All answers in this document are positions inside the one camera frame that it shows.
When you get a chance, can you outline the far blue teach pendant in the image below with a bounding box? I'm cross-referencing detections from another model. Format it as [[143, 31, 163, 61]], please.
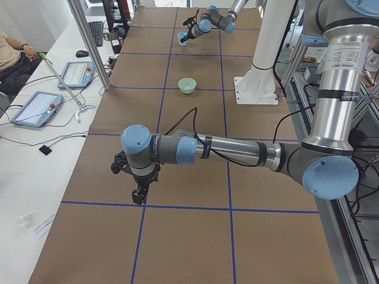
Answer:
[[61, 62, 95, 89]]

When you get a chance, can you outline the mint green bowl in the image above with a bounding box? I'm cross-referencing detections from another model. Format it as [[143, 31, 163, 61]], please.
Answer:
[[178, 78, 197, 94]]

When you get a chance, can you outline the aluminium frame post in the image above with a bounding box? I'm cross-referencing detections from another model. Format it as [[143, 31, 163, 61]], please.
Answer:
[[67, 0, 110, 90]]

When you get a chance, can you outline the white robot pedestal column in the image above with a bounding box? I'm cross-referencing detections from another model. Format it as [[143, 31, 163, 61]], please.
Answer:
[[234, 0, 297, 105]]

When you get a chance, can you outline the blue teach pendant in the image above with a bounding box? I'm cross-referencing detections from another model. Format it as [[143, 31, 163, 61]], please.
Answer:
[[61, 62, 95, 89], [11, 91, 63, 128]]

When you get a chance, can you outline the black keyboard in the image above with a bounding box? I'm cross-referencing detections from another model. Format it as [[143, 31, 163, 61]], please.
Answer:
[[88, 21, 103, 47]]

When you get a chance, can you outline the seated person beige shirt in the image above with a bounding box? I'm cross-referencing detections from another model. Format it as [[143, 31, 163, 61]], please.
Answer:
[[1, 32, 41, 101]]

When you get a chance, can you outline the light blue plastic cup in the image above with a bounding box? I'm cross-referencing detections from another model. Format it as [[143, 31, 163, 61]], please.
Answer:
[[178, 32, 188, 47]]

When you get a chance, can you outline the grabber stick green handle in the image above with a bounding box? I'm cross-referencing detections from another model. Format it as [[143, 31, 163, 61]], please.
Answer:
[[39, 53, 97, 122]]

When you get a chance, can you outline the clear plastic bag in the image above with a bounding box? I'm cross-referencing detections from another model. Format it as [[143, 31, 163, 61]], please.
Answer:
[[15, 209, 40, 237]]

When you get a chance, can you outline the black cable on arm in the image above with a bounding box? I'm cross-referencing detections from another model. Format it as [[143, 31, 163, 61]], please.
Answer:
[[164, 103, 317, 168]]

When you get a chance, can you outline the near blue teach pendant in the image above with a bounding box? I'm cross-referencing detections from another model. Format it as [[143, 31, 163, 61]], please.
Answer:
[[11, 91, 63, 128]]

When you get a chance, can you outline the dark computer mouse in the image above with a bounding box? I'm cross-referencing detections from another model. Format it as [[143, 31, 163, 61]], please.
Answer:
[[75, 50, 89, 58]]

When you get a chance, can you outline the small black square pad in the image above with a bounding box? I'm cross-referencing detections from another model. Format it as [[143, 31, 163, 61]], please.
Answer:
[[38, 145, 52, 156]]

